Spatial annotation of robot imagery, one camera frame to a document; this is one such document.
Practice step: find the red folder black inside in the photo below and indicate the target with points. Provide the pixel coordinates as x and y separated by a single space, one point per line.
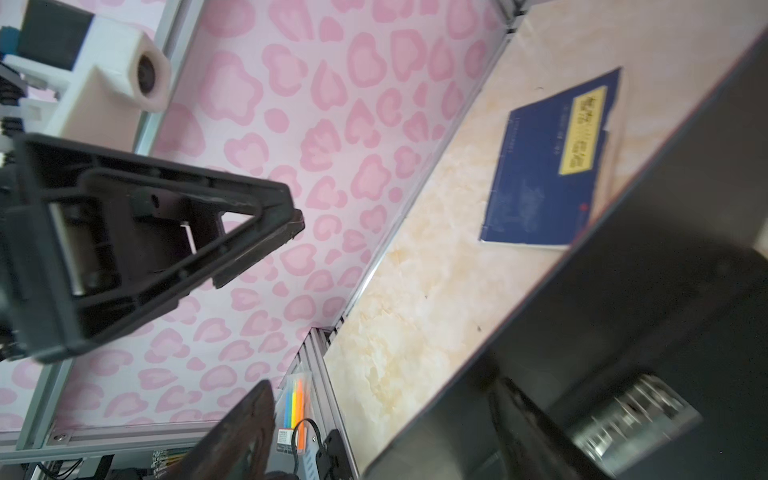
646 344

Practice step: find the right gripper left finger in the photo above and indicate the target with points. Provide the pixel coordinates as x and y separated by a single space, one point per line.
248 427

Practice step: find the highlighter pens box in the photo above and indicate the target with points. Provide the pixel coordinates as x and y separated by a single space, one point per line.
293 406

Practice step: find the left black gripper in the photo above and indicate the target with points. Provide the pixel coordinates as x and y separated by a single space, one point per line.
94 246

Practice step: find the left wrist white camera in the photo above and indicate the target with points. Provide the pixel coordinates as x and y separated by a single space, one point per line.
70 74

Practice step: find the blue booklet yellow label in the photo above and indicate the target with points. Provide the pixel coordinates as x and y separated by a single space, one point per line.
545 183

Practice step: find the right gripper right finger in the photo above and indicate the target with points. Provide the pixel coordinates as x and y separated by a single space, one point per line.
531 445

